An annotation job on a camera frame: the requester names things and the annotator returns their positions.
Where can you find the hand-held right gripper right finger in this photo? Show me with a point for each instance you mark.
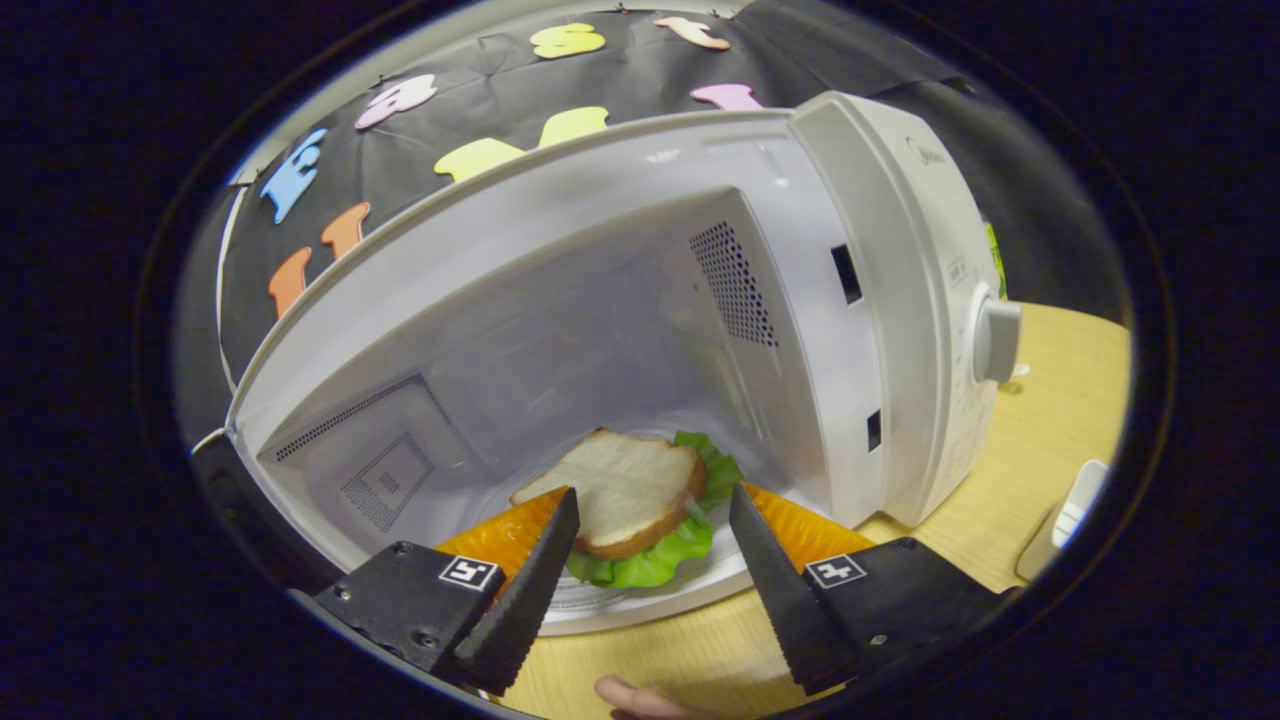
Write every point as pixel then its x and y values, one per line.
pixel 775 590

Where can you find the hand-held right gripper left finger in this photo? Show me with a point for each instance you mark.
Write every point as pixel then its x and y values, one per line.
pixel 530 590

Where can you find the sandwich with lettuce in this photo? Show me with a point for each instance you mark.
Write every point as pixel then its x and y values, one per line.
pixel 630 490

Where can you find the white microwave oven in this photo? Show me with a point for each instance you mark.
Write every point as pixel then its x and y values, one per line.
pixel 560 300

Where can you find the small white rectangular dish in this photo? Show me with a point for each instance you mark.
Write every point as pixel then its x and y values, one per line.
pixel 1070 510

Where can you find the green drink bottle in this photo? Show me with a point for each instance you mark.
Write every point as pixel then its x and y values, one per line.
pixel 995 260

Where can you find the black backdrop cloth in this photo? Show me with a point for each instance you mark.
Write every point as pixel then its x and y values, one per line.
pixel 640 80

